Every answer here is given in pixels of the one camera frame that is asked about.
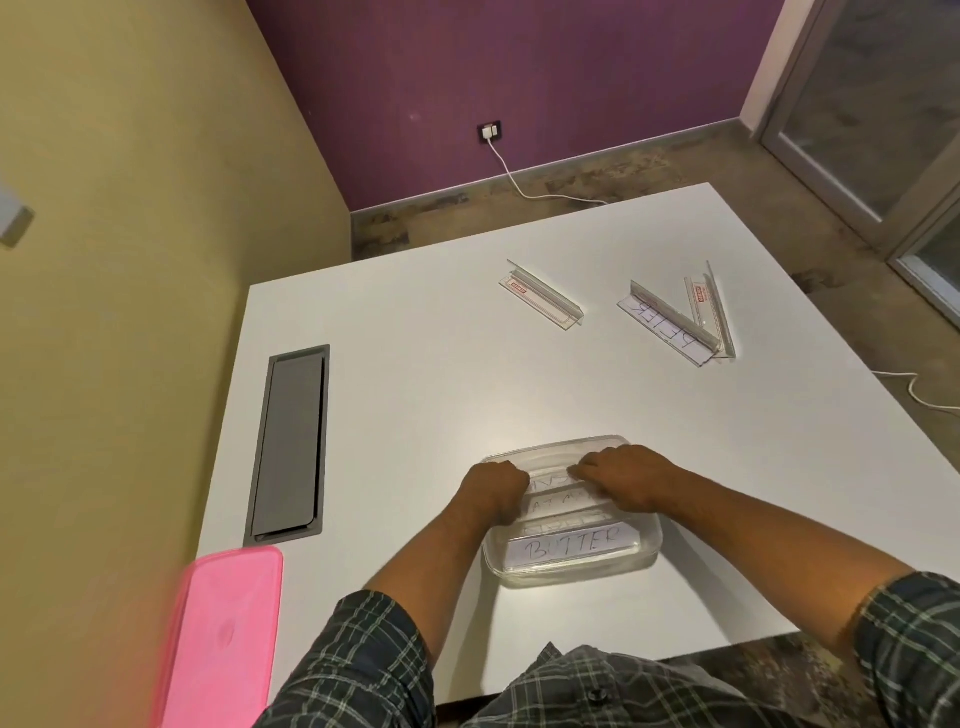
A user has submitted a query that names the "person's right hand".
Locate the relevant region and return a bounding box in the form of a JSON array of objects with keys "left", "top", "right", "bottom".
[{"left": 573, "top": 445, "right": 687, "bottom": 516}]

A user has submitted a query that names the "person's left hand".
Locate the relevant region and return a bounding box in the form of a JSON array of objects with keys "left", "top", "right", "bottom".
[{"left": 456, "top": 460, "right": 531, "bottom": 530}]

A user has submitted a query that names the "person's left forearm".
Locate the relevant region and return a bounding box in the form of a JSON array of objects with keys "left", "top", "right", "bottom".
[{"left": 365, "top": 511, "right": 526, "bottom": 669}]

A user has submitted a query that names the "person's right forearm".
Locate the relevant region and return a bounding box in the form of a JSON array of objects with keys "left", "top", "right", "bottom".
[{"left": 654, "top": 480, "right": 918, "bottom": 661}]

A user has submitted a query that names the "clear plastic container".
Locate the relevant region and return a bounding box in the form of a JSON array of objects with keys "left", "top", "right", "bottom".
[{"left": 480, "top": 435, "right": 667, "bottom": 591}]

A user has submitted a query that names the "clear label holder red sticker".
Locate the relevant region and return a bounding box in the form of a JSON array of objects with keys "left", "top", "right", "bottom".
[
  {"left": 683, "top": 261, "right": 738, "bottom": 360},
  {"left": 498, "top": 259, "right": 585, "bottom": 331}
]

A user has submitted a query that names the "dark plaid shirt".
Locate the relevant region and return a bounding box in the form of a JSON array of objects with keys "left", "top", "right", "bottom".
[{"left": 255, "top": 571, "right": 960, "bottom": 728}]

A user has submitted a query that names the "pink plastic lid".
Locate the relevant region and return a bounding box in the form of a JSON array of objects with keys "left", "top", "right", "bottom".
[{"left": 153, "top": 545, "right": 285, "bottom": 728}]

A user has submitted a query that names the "grey table cable hatch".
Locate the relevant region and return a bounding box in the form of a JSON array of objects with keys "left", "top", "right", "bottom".
[{"left": 242, "top": 344, "right": 331, "bottom": 547}]

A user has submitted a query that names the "white power cable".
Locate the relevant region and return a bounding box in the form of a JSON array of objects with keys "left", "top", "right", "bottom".
[
  {"left": 487, "top": 138, "right": 610, "bottom": 205},
  {"left": 870, "top": 370, "right": 960, "bottom": 413}
]

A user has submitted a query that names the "glass door with grey frame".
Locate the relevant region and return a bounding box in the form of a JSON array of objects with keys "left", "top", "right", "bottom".
[{"left": 756, "top": 0, "right": 960, "bottom": 328}]

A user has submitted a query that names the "grey wall switch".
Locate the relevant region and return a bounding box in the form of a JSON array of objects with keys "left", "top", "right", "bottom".
[{"left": 0, "top": 183, "right": 36, "bottom": 249}]

